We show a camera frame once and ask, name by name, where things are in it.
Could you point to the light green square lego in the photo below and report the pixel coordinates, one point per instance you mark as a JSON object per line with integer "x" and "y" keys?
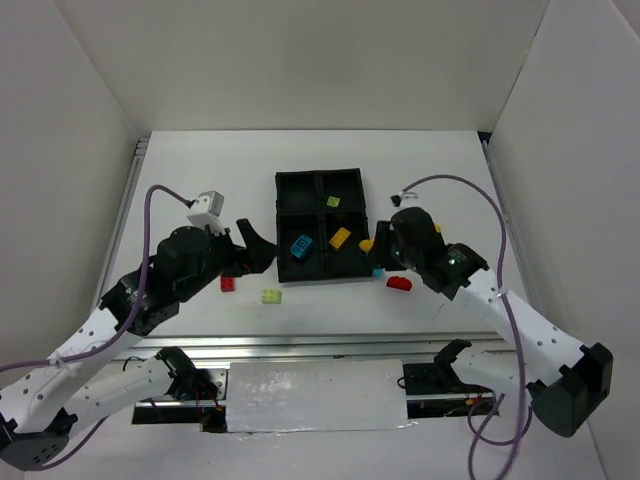
{"x": 271, "y": 296}

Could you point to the black four-compartment sorting tray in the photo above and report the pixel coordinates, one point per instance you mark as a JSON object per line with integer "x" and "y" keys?
{"x": 301, "y": 208}

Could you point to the yellow rounded lego brick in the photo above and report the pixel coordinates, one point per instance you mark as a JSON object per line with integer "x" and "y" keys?
{"x": 366, "y": 245}

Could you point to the red flat lego brick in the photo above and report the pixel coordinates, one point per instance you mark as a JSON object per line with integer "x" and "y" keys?
{"x": 227, "y": 284}

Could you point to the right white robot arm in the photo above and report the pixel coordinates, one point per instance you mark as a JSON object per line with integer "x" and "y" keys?
{"x": 562, "y": 379}

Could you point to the cyan rounded lego piece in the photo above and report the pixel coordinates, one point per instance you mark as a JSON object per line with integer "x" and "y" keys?
{"x": 301, "y": 247}

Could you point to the white foil-covered panel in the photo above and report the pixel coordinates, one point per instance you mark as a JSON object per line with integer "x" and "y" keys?
{"x": 332, "y": 395}

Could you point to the aluminium frame rail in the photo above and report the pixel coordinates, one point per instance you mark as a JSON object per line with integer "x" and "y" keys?
{"x": 232, "y": 348}

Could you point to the red curved lego brick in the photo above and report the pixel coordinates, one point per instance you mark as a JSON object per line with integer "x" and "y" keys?
{"x": 399, "y": 283}

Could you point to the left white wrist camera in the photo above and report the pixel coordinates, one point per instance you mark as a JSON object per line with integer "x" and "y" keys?
{"x": 205, "y": 211}

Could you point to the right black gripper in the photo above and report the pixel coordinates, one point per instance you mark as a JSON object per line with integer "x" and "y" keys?
{"x": 382, "y": 246}

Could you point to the yellow long lego brick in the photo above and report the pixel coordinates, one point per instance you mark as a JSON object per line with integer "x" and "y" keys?
{"x": 339, "y": 238}

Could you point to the small green lego brick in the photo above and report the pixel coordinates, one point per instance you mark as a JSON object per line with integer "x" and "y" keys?
{"x": 333, "y": 201}

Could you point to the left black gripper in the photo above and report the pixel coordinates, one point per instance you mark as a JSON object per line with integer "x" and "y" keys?
{"x": 236, "y": 256}

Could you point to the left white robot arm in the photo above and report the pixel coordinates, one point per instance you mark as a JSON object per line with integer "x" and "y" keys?
{"x": 44, "y": 409}

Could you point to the small cyan lego brick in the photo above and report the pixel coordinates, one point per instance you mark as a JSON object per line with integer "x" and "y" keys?
{"x": 377, "y": 273}

